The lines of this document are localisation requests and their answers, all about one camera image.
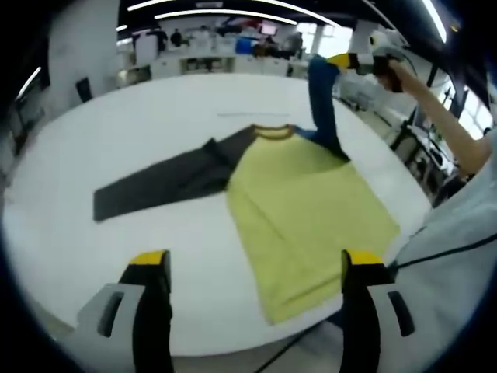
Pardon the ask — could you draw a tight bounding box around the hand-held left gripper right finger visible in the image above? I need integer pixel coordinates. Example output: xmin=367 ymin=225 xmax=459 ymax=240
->
xmin=340 ymin=248 xmax=440 ymax=373

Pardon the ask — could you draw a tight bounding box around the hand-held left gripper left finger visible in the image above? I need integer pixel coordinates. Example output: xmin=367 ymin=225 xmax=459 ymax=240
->
xmin=75 ymin=249 xmax=174 ymax=373

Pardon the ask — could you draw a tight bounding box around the person's right hand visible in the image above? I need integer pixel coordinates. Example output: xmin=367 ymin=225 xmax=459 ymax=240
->
xmin=377 ymin=61 xmax=413 ymax=93

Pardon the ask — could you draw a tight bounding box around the yellow blue grey garment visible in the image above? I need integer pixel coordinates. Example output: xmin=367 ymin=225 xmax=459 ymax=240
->
xmin=92 ymin=54 xmax=401 ymax=326

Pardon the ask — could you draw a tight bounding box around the black-legged desk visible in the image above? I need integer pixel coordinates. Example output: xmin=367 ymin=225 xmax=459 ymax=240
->
xmin=390 ymin=104 xmax=459 ymax=195

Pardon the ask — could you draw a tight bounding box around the black bin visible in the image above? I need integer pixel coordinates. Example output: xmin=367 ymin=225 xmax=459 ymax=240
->
xmin=75 ymin=76 xmax=94 ymax=103

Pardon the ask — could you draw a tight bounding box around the row of white cabinets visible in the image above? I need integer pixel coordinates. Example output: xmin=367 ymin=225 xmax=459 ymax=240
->
xmin=116 ymin=52 xmax=304 ymax=81

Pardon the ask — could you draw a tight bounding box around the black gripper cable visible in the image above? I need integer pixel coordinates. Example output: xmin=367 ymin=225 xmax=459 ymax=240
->
xmin=254 ymin=329 xmax=314 ymax=373
xmin=395 ymin=235 xmax=497 ymax=270

